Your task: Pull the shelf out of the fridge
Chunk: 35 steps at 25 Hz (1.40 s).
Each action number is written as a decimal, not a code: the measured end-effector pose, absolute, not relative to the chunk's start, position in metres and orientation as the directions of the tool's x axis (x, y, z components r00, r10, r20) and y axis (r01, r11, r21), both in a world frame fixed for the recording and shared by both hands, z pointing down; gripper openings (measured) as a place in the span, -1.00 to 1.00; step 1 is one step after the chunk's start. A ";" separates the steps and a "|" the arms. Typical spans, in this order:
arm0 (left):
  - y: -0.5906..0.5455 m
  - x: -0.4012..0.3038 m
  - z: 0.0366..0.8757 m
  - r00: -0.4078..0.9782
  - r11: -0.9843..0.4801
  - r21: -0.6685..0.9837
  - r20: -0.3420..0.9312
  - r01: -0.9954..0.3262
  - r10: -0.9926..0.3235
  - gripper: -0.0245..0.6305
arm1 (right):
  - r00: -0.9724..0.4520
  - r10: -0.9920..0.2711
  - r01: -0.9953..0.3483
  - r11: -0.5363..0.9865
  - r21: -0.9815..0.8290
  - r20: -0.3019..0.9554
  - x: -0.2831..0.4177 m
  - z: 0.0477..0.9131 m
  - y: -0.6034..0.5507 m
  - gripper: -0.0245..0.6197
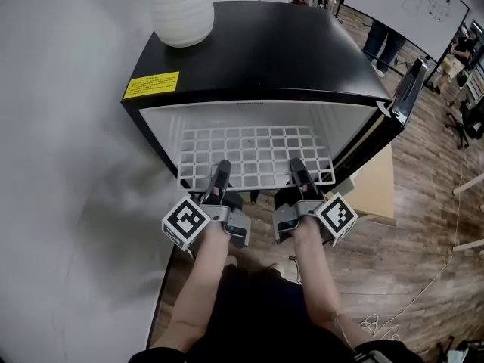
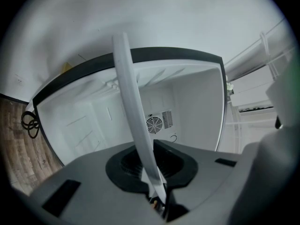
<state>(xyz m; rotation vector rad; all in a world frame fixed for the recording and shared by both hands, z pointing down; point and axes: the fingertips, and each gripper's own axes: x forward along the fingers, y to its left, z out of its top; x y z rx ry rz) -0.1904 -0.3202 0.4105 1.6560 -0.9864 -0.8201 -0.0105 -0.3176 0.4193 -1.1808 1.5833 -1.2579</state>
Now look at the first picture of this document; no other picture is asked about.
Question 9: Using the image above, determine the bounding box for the person's left forearm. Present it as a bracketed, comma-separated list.
[150, 221, 232, 355]

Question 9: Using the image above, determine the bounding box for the white floor cable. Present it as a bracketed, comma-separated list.
[358, 157, 470, 342]

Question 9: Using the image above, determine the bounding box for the white ribbed vase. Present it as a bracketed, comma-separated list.
[150, 0, 216, 48]

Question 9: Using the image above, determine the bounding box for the light wooden platform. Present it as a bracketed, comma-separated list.
[324, 141, 397, 221]

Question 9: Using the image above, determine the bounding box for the black office chair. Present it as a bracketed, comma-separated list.
[445, 99, 484, 150]

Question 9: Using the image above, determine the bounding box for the black fridge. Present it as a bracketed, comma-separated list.
[120, 0, 408, 203]

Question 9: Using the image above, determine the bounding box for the white grid fridge shelf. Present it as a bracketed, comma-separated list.
[176, 126, 337, 192]

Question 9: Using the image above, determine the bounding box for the person's right forearm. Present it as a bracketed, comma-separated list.
[293, 216, 379, 351]

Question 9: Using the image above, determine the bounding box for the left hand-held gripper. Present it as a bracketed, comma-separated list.
[161, 159, 253, 252]

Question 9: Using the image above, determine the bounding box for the yellow warning label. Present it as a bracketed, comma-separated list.
[123, 71, 180, 100]

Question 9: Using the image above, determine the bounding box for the white whiteboard with drawings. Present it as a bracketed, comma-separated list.
[342, 0, 470, 64]

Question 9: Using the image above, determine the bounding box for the light wooden bar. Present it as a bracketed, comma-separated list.
[452, 173, 484, 196]
[452, 238, 484, 253]

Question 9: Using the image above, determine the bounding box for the person's black clothing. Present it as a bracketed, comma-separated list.
[128, 265, 414, 363]

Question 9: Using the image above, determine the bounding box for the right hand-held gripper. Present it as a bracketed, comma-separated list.
[271, 157, 358, 248]

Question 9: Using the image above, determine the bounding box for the black fridge door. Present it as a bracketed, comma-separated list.
[390, 57, 430, 127]

